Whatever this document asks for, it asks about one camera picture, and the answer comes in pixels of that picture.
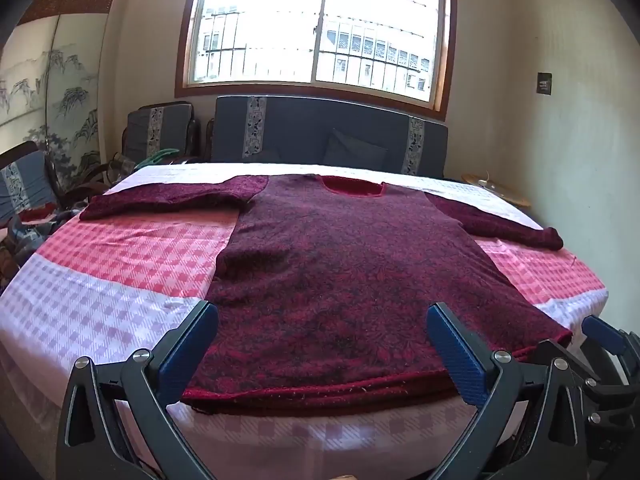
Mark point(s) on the dark wall switch plate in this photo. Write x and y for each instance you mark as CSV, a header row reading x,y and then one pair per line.
x,y
544,83

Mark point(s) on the painted landscape folding screen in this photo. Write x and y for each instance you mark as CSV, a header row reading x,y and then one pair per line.
x,y
55,85

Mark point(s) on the grey cushioned wooden sofa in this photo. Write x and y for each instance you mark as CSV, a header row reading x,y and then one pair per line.
x,y
300,130

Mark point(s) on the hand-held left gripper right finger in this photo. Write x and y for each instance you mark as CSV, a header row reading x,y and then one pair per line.
x,y
457,355

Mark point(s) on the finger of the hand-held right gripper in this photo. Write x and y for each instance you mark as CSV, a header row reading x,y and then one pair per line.
x,y
612,425
602,334

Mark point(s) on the pink white checkered tablecloth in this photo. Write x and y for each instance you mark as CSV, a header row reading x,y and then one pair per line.
x,y
100,285

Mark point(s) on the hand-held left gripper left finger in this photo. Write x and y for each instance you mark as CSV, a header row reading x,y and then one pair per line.
x,y
187,355

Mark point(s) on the grey cushioned wooden armchair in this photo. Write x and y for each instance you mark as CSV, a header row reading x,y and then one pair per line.
x,y
155,130
22,185

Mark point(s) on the maroon patterned knit sweater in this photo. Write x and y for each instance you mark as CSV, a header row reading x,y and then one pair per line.
x,y
325,270

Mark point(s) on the round wooden side table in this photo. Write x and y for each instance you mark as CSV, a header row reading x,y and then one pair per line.
x,y
495,190

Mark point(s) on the large wood-framed window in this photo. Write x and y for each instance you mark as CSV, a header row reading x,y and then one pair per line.
x,y
260,20

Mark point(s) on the pile of dark clothes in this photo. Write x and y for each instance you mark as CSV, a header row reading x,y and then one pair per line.
x,y
35,232

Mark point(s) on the green clothes hanger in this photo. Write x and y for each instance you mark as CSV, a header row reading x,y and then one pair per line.
x,y
162,156

